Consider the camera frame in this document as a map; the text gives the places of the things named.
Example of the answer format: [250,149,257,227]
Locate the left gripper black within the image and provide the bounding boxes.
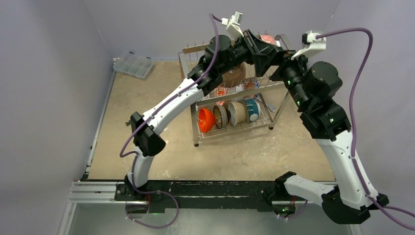
[219,30,277,75]

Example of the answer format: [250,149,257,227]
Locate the orange diamond pattern bowl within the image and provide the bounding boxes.
[243,77,260,90]

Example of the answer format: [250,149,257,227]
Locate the beige bowl brown rim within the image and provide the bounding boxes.
[220,63,246,88]

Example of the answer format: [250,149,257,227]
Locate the stainless steel dish rack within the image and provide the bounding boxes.
[178,34,293,147]

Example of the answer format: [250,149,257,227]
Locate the white bowl teal outside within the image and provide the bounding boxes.
[243,98,261,122]

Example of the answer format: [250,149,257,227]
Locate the orange white floral bowl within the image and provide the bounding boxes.
[214,86,230,106]

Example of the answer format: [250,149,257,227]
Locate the white bowl brown outside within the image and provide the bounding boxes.
[228,102,247,126]

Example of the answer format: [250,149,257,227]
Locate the black white speckled pink bowl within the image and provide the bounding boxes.
[259,34,277,46]

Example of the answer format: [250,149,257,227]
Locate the beige bowl dark patterned outside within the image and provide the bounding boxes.
[213,105,229,129]

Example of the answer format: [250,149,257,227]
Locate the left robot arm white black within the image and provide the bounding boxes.
[126,29,288,200]

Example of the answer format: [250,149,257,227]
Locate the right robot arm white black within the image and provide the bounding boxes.
[249,50,389,224]

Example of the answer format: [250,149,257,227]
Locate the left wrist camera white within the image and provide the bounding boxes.
[220,11,243,39]

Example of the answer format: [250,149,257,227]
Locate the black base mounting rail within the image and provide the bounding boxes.
[67,180,353,215]

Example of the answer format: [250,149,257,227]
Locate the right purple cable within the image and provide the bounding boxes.
[276,27,415,231]

